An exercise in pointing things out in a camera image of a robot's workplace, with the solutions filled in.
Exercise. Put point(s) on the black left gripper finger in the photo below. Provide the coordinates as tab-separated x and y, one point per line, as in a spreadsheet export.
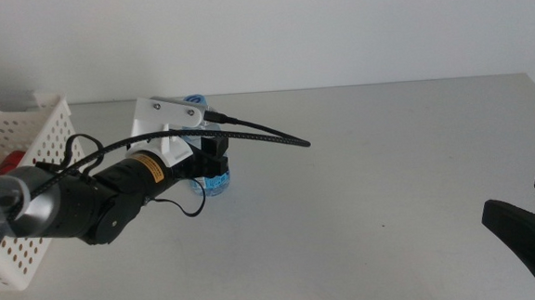
213	167
216	146

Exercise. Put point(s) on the clear water bottle blue cap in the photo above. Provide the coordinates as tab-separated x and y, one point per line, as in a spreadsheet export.
214	186

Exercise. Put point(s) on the red metal drink can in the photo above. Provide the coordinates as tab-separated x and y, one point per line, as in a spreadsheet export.
12	161

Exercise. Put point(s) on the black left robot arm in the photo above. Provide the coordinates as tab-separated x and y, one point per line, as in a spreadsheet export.
80	203

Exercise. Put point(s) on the white perforated plastic basket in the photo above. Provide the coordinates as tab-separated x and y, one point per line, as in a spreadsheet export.
43	126

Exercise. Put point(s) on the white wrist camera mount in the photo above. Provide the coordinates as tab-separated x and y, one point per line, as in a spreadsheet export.
154	124

